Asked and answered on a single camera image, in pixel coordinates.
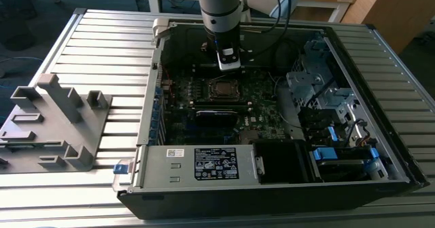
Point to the metal disk bay cage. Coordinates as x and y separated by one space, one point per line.
316 60

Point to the grey power supply unit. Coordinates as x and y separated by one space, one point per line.
156 167

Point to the hard disk in blue carrier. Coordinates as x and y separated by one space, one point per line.
324 153

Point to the black graphics card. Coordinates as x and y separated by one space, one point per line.
218 121

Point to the blue power supply latch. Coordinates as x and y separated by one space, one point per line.
120 169

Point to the grey parts rack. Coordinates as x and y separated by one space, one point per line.
60 116

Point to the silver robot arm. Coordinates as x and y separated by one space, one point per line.
218 9

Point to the chipset heatsink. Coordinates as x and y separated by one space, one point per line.
248 136

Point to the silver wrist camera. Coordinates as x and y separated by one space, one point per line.
230 65

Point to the metal cage bracket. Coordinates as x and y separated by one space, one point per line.
306 79

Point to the blue drive latch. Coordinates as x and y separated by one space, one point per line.
332 134

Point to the black fan shroud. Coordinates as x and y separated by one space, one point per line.
282 161

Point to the green motherboard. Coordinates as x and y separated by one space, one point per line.
268 111

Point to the CPU socket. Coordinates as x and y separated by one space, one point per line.
243 98

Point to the wooden cabinet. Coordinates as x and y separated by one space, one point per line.
391 9

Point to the grey case latch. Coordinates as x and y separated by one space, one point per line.
159 24

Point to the silver bracket screw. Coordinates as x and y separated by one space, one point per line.
318 79

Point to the black PC case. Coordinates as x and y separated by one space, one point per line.
238 202

